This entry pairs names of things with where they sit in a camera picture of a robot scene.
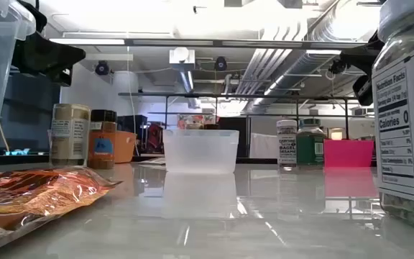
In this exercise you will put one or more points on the white lid bagel seasoning jar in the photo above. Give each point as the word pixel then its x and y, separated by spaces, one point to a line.
pixel 404 126
pixel 286 144

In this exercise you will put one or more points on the pink plastic bin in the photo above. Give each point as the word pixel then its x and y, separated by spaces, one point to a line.
pixel 349 153

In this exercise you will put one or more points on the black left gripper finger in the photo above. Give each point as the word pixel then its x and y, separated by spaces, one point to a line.
pixel 61 77

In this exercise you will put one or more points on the black round ceiling device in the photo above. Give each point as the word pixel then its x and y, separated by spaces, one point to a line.
pixel 220 63
pixel 102 67

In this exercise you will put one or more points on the light blue item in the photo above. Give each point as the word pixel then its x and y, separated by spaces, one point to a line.
pixel 18 152

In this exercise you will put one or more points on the black lid orange label jar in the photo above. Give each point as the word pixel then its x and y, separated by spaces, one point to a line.
pixel 102 140

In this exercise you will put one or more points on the orange plastic bin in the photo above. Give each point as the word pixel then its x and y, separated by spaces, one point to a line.
pixel 125 146

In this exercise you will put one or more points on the small translucent plastic bin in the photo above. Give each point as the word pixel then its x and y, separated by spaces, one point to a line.
pixel 200 151

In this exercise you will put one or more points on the dark shelving unit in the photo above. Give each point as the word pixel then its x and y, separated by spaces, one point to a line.
pixel 27 108

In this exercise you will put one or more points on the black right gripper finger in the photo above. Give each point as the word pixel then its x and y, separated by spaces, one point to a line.
pixel 362 90

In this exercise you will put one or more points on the black background cabinet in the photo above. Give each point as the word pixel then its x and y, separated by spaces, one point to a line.
pixel 234 136

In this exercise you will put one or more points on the black hanging ceiling camera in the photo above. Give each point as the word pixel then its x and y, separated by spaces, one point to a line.
pixel 336 66

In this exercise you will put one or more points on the tan lid spice jar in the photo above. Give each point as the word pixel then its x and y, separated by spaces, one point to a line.
pixel 69 135

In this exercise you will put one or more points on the black overhead light bar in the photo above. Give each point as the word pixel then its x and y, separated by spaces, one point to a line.
pixel 210 43

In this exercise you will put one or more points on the green label spice jar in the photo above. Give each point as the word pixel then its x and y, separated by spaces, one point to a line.
pixel 310 144

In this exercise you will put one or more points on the white hanging cloth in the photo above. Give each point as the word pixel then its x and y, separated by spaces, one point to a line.
pixel 264 145

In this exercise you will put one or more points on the black storage crate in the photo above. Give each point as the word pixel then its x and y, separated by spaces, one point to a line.
pixel 131 123

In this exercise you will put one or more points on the black background table frame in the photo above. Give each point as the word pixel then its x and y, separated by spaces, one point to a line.
pixel 228 95

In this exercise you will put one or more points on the colourful background poster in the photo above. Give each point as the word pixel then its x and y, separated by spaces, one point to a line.
pixel 185 120

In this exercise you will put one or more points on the orange foil spice packet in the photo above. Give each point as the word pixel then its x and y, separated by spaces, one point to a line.
pixel 31 194

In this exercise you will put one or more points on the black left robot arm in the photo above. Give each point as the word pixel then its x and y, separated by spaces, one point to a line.
pixel 31 14

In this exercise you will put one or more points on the red background case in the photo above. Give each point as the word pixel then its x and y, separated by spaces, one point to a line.
pixel 155 138

